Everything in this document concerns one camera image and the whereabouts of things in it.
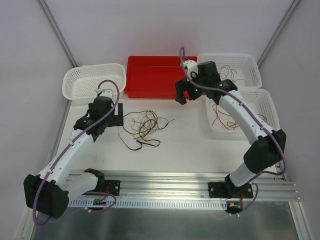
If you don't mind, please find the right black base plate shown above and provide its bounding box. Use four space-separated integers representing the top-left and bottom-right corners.
208 181 254 199

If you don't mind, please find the aluminium frame post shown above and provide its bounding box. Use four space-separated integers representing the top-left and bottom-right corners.
37 0 79 68
257 0 302 68

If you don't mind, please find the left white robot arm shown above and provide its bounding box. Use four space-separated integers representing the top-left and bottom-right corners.
23 96 124 226

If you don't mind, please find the white oval perforated basket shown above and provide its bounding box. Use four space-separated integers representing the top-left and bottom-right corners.
62 63 127 104

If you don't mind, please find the white slotted cable duct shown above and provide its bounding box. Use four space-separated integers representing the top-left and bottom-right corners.
68 197 227 211

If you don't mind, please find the multicolour wire bundle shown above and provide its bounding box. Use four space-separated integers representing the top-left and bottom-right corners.
113 109 176 151

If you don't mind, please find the dark wire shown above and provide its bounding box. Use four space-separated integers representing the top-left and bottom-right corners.
216 65 238 81
231 69 248 87

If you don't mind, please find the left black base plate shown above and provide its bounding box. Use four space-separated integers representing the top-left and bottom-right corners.
93 179 121 196

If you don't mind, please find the white far rectangular basket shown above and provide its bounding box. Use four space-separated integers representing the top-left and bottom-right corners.
197 53 262 88

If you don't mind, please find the aluminium mounting rail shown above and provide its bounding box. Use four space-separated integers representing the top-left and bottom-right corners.
64 170 300 202

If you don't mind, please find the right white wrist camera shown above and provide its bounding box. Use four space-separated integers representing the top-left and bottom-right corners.
180 60 198 79

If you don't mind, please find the right aluminium frame post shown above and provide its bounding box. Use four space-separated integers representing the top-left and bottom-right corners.
257 0 302 68

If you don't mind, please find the left aluminium frame post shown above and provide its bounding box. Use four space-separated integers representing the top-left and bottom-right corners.
37 0 79 68

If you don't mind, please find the red plastic bin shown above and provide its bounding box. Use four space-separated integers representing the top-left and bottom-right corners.
124 56 185 99

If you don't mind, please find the white near rectangular basket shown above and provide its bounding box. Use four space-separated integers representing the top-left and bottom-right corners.
205 88 280 139

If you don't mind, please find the white rectangular basket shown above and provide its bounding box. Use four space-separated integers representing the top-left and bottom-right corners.
205 88 280 139
197 53 262 88

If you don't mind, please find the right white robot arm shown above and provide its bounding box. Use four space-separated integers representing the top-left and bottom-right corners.
175 60 286 199

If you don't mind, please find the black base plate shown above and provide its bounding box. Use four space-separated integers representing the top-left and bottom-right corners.
208 181 254 199
93 179 121 196

